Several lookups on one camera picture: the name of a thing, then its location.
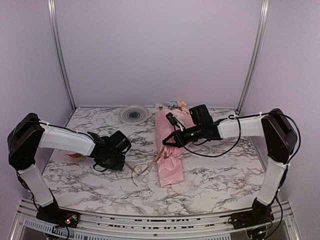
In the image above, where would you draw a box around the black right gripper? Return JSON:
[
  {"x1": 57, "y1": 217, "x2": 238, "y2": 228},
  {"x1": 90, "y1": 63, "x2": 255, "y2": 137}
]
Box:
[{"x1": 162, "y1": 123, "x2": 204, "y2": 148}]

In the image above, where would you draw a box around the left aluminium frame post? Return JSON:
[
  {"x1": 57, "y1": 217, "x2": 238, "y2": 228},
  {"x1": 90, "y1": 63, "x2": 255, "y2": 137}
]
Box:
[{"x1": 47, "y1": 0, "x2": 77, "y2": 111}]

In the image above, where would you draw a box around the pink wrapping paper sheet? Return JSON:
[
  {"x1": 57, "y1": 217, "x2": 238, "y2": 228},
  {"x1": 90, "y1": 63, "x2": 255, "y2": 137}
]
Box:
[{"x1": 155, "y1": 109, "x2": 194, "y2": 188}]

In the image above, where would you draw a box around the aluminium front rail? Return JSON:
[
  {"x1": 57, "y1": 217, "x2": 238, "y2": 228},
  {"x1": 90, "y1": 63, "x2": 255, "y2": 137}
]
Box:
[{"x1": 8, "y1": 199, "x2": 301, "y2": 240}]

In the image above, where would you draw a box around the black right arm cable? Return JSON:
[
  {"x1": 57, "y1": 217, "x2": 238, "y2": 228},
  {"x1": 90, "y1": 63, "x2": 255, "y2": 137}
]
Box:
[{"x1": 182, "y1": 112, "x2": 301, "y2": 166}]

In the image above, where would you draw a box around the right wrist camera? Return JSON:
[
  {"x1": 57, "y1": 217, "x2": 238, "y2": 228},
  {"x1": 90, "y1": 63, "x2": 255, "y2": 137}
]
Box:
[{"x1": 165, "y1": 112, "x2": 186, "y2": 131}]

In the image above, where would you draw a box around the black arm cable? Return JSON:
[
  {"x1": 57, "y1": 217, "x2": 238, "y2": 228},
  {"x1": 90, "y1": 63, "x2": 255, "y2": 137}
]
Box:
[
  {"x1": 182, "y1": 112, "x2": 301, "y2": 166},
  {"x1": 92, "y1": 147, "x2": 121, "y2": 173}
]

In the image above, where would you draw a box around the blue fake flower stem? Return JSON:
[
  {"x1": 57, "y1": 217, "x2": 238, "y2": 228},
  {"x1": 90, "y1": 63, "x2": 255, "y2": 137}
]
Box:
[{"x1": 154, "y1": 101, "x2": 178, "y2": 110}]

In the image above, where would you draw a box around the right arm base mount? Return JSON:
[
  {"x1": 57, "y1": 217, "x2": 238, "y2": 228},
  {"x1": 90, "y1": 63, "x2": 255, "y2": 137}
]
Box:
[{"x1": 228, "y1": 198, "x2": 275, "y2": 230}]

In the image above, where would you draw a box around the white bowl with red outside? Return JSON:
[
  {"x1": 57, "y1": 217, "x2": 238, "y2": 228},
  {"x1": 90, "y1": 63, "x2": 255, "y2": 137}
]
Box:
[{"x1": 66, "y1": 153, "x2": 82, "y2": 158}]

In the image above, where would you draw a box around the striped grey ceramic plate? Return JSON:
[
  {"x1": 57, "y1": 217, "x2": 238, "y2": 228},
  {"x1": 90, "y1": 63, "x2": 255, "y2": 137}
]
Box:
[{"x1": 117, "y1": 105, "x2": 152, "y2": 125}]

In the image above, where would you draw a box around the beige raffia ribbon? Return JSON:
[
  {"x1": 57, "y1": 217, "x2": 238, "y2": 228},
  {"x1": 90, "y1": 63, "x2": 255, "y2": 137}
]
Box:
[{"x1": 125, "y1": 146, "x2": 178, "y2": 187}]

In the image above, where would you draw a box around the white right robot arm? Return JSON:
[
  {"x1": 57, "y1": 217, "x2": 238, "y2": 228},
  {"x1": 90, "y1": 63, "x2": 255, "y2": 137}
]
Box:
[{"x1": 162, "y1": 104, "x2": 302, "y2": 224}]

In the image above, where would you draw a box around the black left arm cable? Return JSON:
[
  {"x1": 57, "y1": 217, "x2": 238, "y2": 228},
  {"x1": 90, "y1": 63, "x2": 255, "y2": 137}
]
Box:
[{"x1": 92, "y1": 147, "x2": 121, "y2": 173}]

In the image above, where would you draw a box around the right aluminium frame post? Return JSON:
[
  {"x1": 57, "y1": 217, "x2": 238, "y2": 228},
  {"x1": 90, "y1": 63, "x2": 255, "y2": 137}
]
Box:
[{"x1": 236, "y1": 0, "x2": 270, "y2": 113}]

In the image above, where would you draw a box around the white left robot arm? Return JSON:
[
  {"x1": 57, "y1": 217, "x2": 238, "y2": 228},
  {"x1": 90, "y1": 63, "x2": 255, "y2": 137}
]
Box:
[{"x1": 7, "y1": 112, "x2": 132, "y2": 223}]

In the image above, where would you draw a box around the aluminium frame post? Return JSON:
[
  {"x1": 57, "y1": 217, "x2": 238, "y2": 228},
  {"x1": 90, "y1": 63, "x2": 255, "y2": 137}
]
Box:
[
  {"x1": 236, "y1": 0, "x2": 270, "y2": 113},
  {"x1": 47, "y1": 0, "x2": 77, "y2": 111}
]

